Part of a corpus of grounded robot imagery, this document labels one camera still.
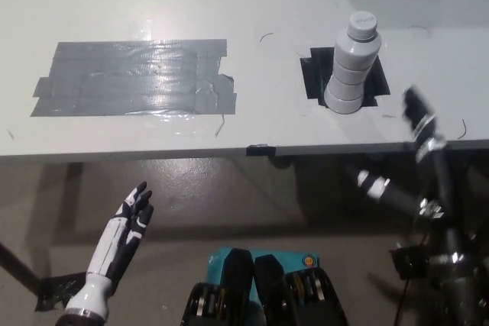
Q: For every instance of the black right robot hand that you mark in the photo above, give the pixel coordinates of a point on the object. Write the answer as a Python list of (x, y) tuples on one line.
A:
[(416, 112)]

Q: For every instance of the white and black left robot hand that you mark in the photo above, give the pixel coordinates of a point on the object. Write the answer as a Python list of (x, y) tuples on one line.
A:
[(114, 242)]

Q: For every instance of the white ribbed plastic bottle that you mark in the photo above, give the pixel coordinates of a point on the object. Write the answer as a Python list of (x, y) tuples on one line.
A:
[(353, 70)]

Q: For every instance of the black teal robot torso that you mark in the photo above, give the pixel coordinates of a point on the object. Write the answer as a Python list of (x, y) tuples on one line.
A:
[(263, 288)]

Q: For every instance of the black diagonal metal bar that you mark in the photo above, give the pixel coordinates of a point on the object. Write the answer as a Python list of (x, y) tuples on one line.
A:
[(17, 265)]

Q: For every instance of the black tape square patch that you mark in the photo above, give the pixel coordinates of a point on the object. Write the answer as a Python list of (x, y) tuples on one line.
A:
[(313, 74)]

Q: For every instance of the small black tape piece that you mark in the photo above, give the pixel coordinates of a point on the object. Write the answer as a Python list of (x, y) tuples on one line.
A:
[(261, 149)]

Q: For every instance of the grey duct tape patch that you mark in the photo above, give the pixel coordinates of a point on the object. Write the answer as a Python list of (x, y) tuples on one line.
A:
[(133, 78)]

